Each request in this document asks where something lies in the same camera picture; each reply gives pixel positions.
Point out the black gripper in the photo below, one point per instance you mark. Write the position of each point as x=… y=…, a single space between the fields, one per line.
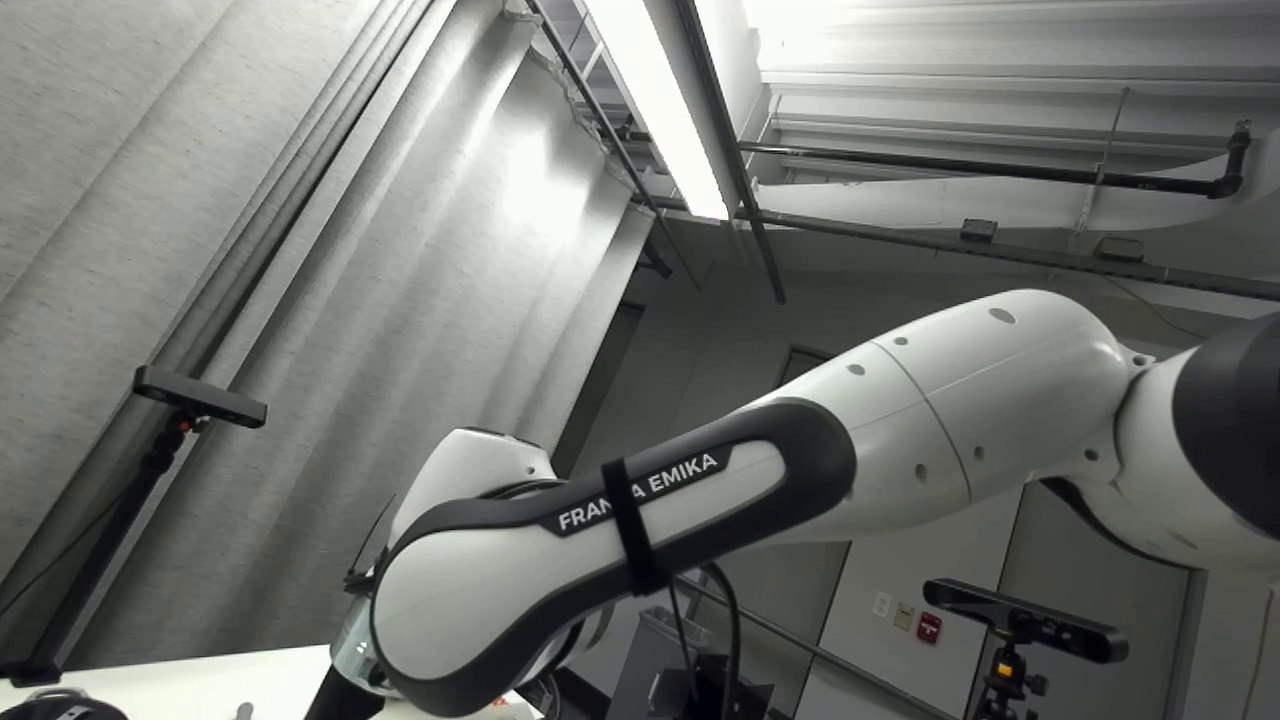
x=344 y=699

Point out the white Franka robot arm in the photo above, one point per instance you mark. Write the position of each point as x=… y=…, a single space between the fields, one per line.
x=934 y=403

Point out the fluorescent ceiling light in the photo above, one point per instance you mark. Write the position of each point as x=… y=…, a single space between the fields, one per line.
x=661 y=93

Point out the black tripod stand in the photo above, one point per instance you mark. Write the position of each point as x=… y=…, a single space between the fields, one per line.
x=124 y=506
x=1008 y=683

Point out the black pot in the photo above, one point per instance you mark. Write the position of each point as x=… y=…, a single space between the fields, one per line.
x=52 y=705

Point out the dark grey equipment box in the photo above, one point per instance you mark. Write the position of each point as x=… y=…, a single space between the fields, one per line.
x=692 y=687

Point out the black ceiling pipe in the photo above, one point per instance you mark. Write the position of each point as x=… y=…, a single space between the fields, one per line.
x=1003 y=164

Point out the red wall sign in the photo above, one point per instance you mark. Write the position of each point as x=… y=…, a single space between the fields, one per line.
x=929 y=631

